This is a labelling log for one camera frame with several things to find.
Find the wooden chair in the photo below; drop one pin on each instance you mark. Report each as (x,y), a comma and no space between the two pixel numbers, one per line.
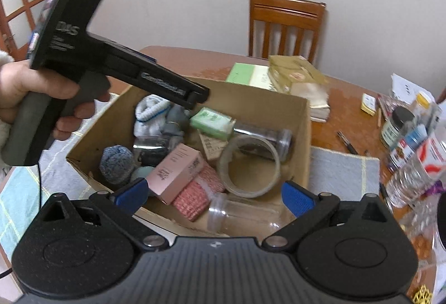
(285,29)

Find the person's left forearm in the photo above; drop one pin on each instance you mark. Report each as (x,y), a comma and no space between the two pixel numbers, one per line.
(4,56)

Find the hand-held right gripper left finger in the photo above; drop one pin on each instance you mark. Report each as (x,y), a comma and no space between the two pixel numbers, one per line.
(132,194)

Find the person's left hand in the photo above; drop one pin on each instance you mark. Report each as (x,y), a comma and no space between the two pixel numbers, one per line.
(21,81)

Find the small blue bottle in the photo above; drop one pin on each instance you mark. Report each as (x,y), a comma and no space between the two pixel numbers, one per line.
(415,138)

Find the clear jar with dark contents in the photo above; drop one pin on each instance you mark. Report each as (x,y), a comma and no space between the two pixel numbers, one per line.
(151,150)

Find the yellow capped bottle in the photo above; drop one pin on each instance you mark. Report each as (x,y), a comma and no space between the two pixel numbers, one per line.
(423,103)

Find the small yellow box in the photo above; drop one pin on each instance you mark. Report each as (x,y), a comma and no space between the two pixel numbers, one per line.
(368,103)

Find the blue knit sock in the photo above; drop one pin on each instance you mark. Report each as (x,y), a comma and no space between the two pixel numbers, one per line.
(116,164)

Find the clear plastic jar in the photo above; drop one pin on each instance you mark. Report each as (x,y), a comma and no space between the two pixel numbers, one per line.
(251,215)

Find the gold ornament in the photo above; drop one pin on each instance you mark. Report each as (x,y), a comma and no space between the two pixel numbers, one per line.
(422,295)

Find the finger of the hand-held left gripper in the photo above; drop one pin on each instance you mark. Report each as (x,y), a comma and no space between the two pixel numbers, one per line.
(146,56)
(197,94)

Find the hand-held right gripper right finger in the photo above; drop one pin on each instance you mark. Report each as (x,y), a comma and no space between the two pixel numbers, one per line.
(296,197)

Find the pink carton box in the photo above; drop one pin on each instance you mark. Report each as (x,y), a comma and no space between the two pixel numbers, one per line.
(174,175)

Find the blue checked towel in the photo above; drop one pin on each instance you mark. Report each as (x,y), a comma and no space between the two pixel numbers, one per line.
(345,168)

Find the clear jar of brown cookies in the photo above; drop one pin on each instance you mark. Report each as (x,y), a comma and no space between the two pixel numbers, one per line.
(264,136)

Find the beige carton box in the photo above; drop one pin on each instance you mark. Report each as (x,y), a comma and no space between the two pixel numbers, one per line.
(210,147)

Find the clear tape roll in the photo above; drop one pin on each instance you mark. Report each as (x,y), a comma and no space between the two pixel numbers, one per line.
(223,171)

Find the light blue round toy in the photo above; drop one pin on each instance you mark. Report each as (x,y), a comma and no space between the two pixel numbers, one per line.
(143,175)

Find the white sock with blue stripe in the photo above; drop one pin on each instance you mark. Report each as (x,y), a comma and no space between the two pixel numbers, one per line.
(149,116)

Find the small jar dark lid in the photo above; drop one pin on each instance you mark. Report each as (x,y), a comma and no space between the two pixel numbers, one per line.
(397,126)

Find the clear water bottle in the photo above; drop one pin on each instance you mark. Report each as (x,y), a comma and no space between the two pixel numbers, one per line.
(418,171)

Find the white papers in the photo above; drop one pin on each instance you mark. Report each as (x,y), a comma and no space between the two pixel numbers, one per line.
(407,88)

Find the wooden stick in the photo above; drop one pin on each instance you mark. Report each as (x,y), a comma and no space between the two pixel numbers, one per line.
(379,116)

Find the green carton box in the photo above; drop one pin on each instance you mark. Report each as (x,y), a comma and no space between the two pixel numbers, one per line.
(210,123)

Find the beige paper bundle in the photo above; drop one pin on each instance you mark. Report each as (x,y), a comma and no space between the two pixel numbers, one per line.
(313,105)

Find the dark pen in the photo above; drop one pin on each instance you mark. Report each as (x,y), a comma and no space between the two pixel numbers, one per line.
(346,142)

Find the tan paper package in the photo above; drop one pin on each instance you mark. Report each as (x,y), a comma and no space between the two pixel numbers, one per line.
(296,72)

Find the brown cardboard box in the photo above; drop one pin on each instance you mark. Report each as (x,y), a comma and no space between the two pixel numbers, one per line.
(264,109)

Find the black pen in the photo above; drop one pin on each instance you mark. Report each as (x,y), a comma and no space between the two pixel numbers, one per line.
(386,197)

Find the pink knit sock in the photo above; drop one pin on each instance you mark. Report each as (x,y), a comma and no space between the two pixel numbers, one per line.
(198,196)

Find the green and white book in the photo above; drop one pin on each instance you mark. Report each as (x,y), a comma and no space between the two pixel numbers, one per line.
(244,76)

